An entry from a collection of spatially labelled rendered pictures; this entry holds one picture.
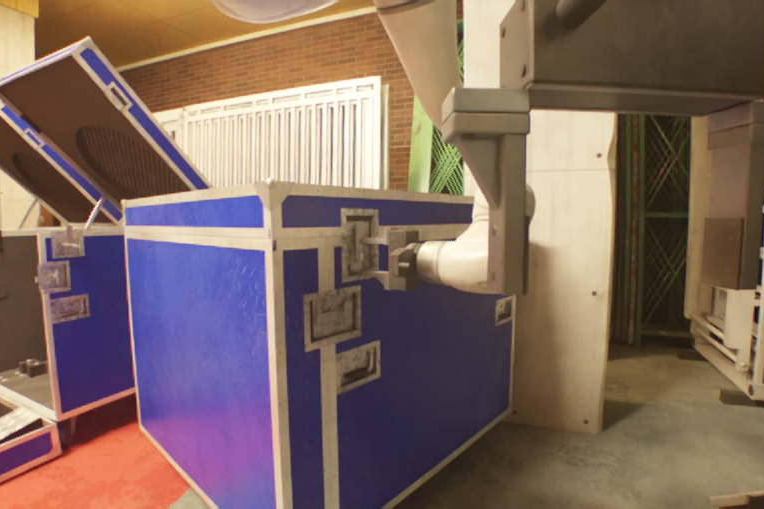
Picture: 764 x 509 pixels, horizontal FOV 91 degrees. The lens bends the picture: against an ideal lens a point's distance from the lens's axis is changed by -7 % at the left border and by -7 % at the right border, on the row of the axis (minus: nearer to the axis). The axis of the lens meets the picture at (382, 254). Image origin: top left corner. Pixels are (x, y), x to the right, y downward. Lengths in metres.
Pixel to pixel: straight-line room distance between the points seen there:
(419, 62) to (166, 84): 6.00
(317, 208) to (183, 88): 5.39
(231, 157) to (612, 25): 3.77
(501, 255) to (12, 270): 2.84
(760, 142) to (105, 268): 2.14
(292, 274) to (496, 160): 0.69
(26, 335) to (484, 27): 2.97
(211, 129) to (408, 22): 3.64
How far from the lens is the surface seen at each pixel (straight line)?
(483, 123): 0.21
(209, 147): 4.08
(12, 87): 2.88
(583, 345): 2.06
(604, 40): 0.23
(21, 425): 2.27
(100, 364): 2.22
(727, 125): 0.30
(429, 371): 1.30
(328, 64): 4.90
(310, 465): 1.04
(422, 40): 0.54
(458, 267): 0.76
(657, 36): 0.25
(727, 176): 0.29
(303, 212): 0.87
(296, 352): 0.90
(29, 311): 2.99
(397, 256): 0.79
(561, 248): 1.97
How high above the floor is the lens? 1.00
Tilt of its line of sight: 5 degrees down
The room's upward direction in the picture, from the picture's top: straight up
